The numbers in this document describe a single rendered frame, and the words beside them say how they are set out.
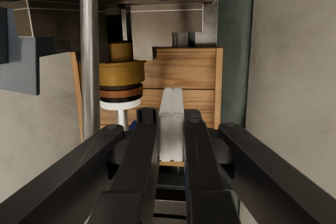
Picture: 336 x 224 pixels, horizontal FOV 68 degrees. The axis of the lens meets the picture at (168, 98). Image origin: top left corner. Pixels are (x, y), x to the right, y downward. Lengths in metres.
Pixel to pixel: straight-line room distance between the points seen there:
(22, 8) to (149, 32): 0.16
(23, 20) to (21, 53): 0.59
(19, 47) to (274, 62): 1.23
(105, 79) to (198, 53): 0.25
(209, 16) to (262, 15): 0.92
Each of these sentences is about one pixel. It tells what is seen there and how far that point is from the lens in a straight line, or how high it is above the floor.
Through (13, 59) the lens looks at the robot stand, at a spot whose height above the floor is 0.75.
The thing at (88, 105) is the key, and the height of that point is 1.32.
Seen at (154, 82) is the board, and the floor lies 0.88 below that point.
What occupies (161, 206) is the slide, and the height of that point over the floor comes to 0.97.
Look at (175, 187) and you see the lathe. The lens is 0.67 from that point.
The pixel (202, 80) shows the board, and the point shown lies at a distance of 0.60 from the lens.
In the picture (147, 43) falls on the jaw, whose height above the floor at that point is 1.10.
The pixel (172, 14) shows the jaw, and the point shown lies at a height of 1.10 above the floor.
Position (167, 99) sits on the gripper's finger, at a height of 1.31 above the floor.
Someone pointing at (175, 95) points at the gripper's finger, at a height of 1.30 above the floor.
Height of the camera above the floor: 1.47
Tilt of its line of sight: 72 degrees down
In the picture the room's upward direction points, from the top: 153 degrees counter-clockwise
